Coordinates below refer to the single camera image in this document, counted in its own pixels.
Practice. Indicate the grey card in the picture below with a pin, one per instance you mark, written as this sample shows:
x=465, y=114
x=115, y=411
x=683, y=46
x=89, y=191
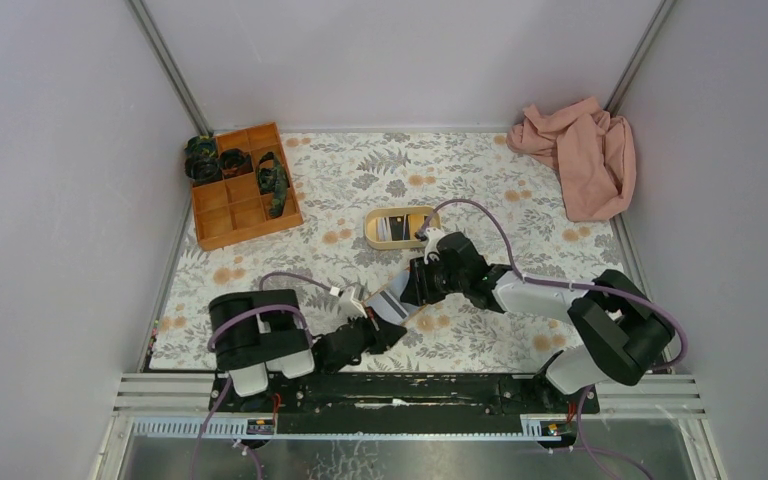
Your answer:
x=387, y=307

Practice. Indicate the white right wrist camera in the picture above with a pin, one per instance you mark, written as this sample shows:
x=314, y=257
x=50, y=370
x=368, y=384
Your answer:
x=430, y=237

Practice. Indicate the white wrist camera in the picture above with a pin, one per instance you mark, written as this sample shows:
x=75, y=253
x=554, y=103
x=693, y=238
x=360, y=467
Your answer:
x=430, y=237
x=350, y=301

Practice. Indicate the orange card with black stripe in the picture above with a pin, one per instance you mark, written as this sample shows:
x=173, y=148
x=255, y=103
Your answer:
x=414, y=223

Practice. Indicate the floral patterned table mat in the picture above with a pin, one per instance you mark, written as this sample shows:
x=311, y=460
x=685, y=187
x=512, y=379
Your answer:
x=509, y=205

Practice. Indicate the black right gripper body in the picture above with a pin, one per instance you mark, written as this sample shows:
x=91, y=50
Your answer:
x=420, y=283

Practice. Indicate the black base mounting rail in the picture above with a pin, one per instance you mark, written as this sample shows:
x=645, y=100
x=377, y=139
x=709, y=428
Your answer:
x=404, y=403

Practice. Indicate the beige oval plastic tray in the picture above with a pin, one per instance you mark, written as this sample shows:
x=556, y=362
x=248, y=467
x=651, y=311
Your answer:
x=397, y=221

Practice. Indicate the white card in tray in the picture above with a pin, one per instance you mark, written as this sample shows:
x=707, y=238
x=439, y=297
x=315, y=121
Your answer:
x=383, y=229

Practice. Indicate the orange compartment organizer tray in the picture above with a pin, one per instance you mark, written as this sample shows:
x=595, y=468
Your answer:
x=241, y=186

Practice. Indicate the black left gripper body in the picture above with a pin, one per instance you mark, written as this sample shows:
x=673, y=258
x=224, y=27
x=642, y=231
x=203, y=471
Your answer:
x=371, y=332

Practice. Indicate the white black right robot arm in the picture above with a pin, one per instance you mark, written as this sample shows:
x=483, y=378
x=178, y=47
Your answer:
x=622, y=333

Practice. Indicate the yellow leather card holder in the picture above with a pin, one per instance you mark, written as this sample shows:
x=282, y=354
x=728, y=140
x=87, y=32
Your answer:
x=396, y=285

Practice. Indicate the pink crumpled cloth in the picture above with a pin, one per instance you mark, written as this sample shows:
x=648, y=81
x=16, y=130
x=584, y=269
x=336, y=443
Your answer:
x=592, y=152

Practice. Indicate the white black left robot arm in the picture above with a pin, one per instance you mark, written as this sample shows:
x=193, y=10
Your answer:
x=257, y=333

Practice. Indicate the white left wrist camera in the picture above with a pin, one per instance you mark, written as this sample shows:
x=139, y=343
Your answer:
x=350, y=301

